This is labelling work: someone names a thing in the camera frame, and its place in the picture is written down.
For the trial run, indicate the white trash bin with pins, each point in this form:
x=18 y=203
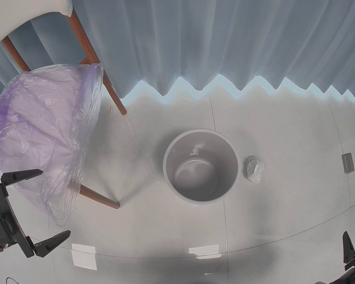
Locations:
x=219 y=158

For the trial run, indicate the crumpled white paper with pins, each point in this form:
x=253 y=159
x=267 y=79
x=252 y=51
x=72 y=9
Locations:
x=255 y=170

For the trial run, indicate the white cushioned wooden chair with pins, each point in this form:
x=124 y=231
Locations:
x=17 y=7

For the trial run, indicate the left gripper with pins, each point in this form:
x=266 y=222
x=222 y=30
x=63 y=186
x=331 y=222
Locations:
x=19 y=232

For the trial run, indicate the pale blue curtain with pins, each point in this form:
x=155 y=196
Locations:
x=195 y=25

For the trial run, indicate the purple plastic bag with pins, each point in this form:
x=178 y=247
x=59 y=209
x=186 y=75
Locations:
x=41 y=123

